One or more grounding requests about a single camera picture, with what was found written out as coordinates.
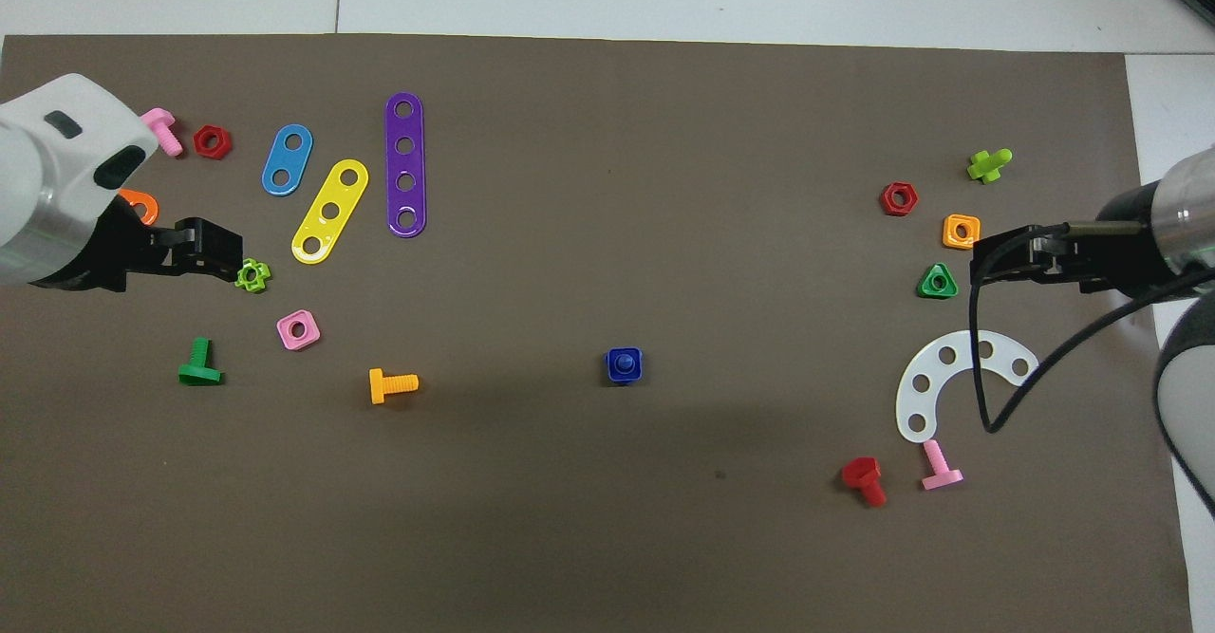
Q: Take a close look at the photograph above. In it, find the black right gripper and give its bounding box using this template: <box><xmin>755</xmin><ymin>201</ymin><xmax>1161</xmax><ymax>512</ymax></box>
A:
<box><xmin>970</xmin><ymin>177</ymin><xmax>1186</xmax><ymax>303</ymax></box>

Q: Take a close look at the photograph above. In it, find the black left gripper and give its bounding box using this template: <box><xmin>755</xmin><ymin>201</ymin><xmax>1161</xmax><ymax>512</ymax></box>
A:
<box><xmin>28</xmin><ymin>193</ymin><xmax>246</xmax><ymax>295</ymax></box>

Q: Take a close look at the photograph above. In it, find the blue square plastic nut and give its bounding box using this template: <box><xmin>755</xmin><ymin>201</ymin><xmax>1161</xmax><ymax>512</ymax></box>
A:
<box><xmin>605</xmin><ymin>347</ymin><xmax>647</xmax><ymax>385</ymax></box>

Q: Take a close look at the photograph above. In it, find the lime green cross screw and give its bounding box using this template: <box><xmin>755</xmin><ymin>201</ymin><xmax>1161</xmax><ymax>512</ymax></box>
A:
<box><xmin>966</xmin><ymin>148</ymin><xmax>1014</xmax><ymax>184</ymax></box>

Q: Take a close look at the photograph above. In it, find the green triangular plastic nut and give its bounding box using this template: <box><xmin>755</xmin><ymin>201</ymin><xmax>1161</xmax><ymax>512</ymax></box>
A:
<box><xmin>916</xmin><ymin>262</ymin><xmax>960</xmax><ymax>300</ymax></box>

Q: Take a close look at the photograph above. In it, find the dark green plastic screw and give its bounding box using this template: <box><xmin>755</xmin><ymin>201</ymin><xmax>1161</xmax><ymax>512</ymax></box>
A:
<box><xmin>178</xmin><ymin>337</ymin><xmax>225</xmax><ymax>387</ymax></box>

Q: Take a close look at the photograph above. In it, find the pink square plastic nut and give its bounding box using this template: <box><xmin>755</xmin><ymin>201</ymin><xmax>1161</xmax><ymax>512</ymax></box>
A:
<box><xmin>275</xmin><ymin>309</ymin><xmax>322</xmax><ymax>352</ymax></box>

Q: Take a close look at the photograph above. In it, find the pink plastic screw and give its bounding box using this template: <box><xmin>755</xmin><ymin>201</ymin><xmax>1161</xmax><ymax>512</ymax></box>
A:
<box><xmin>140</xmin><ymin>108</ymin><xmax>185</xmax><ymax>158</ymax></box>
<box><xmin>920</xmin><ymin>439</ymin><xmax>964</xmax><ymax>492</ymax></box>

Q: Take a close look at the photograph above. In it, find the orange plastic screw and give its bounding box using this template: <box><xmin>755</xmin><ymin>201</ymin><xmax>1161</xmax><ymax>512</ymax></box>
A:
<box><xmin>368</xmin><ymin>368</ymin><xmax>420</xmax><ymax>405</ymax></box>

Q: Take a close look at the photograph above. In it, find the red hexagon-head plastic screw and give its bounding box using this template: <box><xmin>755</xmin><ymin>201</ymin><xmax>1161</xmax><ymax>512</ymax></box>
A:
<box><xmin>841</xmin><ymin>456</ymin><xmax>888</xmax><ymax>509</ymax></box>

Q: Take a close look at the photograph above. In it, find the orange heart-shaped plate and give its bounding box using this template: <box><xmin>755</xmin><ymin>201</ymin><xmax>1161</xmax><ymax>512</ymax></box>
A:
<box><xmin>116</xmin><ymin>189</ymin><xmax>160</xmax><ymax>228</ymax></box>

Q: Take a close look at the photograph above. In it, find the yellow three-hole plate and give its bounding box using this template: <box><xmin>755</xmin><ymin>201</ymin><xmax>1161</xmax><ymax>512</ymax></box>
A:
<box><xmin>290</xmin><ymin>158</ymin><xmax>370</xmax><ymax>266</ymax></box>

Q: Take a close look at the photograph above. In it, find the blue two-hole plate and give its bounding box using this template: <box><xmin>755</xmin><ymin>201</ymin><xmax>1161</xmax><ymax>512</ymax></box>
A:
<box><xmin>261</xmin><ymin>123</ymin><xmax>314</xmax><ymax>197</ymax></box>

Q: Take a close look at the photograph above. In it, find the white curved five-hole plate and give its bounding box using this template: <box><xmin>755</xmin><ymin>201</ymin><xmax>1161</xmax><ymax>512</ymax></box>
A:
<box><xmin>895</xmin><ymin>329</ymin><xmax>1040</xmax><ymax>445</ymax></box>

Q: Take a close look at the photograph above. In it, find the purple four-hole plate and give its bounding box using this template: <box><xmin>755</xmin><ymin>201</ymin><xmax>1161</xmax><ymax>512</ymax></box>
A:
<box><xmin>383</xmin><ymin>92</ymin><xmax>428</xmax><ymax>238</ymax></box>

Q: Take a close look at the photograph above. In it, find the brown table mat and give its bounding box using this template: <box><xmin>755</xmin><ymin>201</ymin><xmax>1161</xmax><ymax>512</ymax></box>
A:
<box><xmin>0</xmin><ymin>33</ymin><xmax>1195</xmax><ymax>633</ymax></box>

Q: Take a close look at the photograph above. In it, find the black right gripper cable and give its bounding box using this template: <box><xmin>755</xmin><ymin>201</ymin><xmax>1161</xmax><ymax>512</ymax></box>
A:
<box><xmin>967</xmin><ymin>227</ymin><xmax>1215</xmax><ymax>436</ymax></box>

